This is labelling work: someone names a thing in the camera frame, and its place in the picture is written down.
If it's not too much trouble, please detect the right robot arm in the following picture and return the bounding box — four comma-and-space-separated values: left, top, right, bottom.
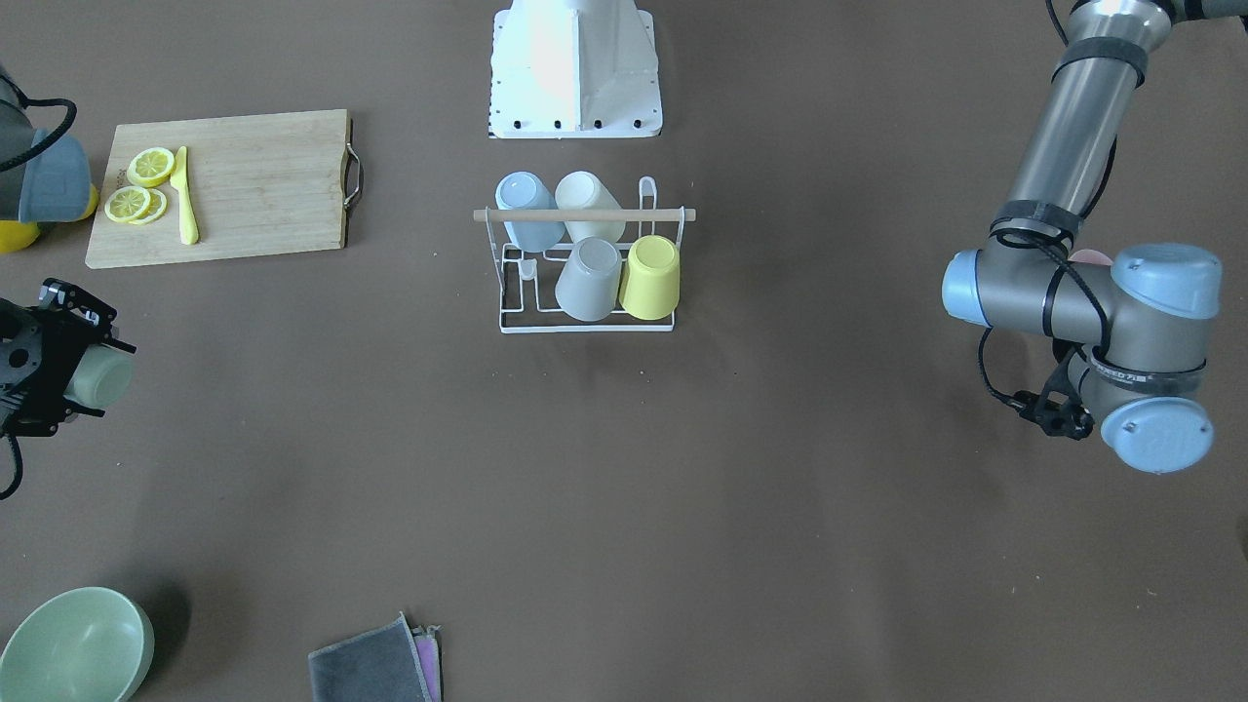
1, 74, 137, 437

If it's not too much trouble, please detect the wooden cutting board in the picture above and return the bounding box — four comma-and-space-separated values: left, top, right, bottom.
85, 107, 363, 270

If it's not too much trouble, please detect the green bowl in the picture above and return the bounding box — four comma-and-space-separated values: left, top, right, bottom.
1, 587, 155, 701

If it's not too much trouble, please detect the lemon slice hidden behind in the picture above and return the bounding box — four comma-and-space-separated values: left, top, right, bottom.
129, 189, 168, 226

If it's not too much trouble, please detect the green cup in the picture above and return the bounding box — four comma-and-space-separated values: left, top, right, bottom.
62, 345, 134, 410

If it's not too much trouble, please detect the yellow plastic knife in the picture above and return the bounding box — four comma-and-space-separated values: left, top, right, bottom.
170, 146, 200, 246

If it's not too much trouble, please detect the pink cup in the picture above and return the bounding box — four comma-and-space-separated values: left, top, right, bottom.
1067, 249, 1113, 267

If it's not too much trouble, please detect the whole yellow lemon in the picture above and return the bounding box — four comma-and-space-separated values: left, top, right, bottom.
0, 185, 99, 254

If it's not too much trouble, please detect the lemon slice lower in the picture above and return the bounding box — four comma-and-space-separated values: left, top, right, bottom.
102, 185, 155, 224

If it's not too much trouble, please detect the lemon slice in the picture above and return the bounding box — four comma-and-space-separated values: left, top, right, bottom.
125, 147, 176, 189
102, 185, 155, 224

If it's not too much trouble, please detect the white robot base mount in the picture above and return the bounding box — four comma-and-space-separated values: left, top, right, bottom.
487, 1, 664, 139

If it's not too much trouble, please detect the lemon slice upper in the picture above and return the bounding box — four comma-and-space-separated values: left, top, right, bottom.
125, 147, 176, 189

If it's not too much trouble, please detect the light blue cup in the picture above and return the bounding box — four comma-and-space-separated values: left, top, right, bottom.
494, 172, 567, 254

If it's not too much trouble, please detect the grey folded cloth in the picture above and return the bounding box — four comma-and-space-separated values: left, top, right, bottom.
308, 615, 443, 701

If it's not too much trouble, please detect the white wire cup rack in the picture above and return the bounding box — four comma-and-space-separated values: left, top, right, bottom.
473, 172, 698, 334

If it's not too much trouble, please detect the white cup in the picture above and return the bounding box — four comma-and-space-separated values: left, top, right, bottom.
557, 172, 626, 244

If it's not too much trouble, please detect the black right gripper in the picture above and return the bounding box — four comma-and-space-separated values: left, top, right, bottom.
1, 277, 137, 437

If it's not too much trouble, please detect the grey cup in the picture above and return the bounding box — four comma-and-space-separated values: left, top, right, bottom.
557, 237, 622, 324

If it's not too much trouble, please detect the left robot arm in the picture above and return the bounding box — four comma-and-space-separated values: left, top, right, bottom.
942, 1, 1246, 473

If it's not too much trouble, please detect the yellow cup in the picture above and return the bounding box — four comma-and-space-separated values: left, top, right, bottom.
619, 235, 681, 321

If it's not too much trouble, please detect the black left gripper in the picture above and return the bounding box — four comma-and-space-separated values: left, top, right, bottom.
1010, 363, 1094, 441

